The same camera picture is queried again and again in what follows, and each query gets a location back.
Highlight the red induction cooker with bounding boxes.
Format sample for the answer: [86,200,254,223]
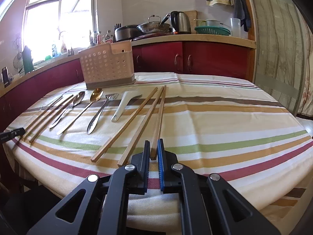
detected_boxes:
[132,32,172,41]

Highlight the silver metal spoon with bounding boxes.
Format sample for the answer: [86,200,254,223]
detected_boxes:
[48,91,85,129]

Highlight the red kitchen cabinets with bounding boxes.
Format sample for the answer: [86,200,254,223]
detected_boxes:
[1,41,255,130]

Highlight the dark blue hanging cloth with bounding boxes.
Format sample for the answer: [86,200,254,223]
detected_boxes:
[233,0,251,32]

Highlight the beige perforated utensil basket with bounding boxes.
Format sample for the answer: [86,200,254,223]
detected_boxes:
[78,40,135,90]

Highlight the wooden cutting board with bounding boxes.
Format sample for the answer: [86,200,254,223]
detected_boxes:
[184,10,197,34]

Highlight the glass sliding door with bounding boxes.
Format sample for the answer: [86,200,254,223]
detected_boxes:
[252,0,312,118]

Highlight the silver metal fork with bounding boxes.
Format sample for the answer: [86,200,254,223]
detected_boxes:
[86,93,119,134]

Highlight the kitchen window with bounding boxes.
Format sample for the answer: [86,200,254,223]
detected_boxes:
[22,0,96,64]

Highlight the black rice cooker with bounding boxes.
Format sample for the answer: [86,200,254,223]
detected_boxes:
[114,25,143,42]

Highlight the gold long-handled spoon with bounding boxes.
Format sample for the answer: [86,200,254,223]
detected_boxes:
[57,88,103,135]

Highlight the black travel mug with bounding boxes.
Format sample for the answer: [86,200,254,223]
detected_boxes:
[2,67,10,88]

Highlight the striped tablecloth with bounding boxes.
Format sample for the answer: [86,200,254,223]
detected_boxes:
[4,73,312,234]

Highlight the stainless electric kettle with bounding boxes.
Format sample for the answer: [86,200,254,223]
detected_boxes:
[170,11,192,34]

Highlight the white ceramic soup spoon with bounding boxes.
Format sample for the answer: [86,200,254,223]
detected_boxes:
[111,91,142,123]

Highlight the green thermos jug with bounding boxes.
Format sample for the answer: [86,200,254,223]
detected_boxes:
[22,46,34,74]

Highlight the translucent plastic cup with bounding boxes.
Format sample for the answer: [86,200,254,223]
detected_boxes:
[230,18,241,38]

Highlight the steel wok with lid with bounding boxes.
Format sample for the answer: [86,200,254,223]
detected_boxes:
[137,15,170,34]

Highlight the green plastic colander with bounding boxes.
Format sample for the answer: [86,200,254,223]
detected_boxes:
[195,26,231,36]

